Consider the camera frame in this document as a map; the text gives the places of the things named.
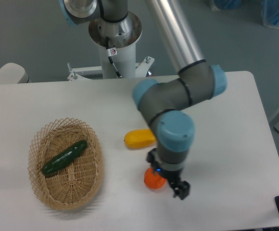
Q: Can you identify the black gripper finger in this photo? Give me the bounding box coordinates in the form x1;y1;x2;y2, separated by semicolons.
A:
173;181;190;200
146;148;158;170

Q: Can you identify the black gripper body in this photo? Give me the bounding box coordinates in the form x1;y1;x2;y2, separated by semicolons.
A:
154;154;184;189

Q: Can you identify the dark green cucumber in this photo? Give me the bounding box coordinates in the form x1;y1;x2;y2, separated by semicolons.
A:
41;140;87;176

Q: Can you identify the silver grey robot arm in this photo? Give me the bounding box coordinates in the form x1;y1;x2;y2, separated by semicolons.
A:
59;0;227;199

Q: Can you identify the woven wicker basket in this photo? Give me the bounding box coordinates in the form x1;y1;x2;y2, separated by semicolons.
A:
28;118;103;210

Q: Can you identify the orange tangerine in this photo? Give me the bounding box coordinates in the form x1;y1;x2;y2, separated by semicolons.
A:
144;167;166;190

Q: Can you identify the yellow mango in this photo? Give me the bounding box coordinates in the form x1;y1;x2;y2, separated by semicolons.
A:
124;129;156;149

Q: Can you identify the white chair back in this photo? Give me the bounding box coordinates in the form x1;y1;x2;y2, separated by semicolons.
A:
0;63;31;85

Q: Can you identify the blue plastic bag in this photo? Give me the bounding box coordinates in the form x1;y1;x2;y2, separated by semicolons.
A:
261;0;279;29
208;0;242;11

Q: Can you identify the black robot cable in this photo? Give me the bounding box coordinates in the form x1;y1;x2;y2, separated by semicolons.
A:
105;36;123;79

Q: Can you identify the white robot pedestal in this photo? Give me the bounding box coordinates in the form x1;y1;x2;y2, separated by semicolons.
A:
67;12;154;81

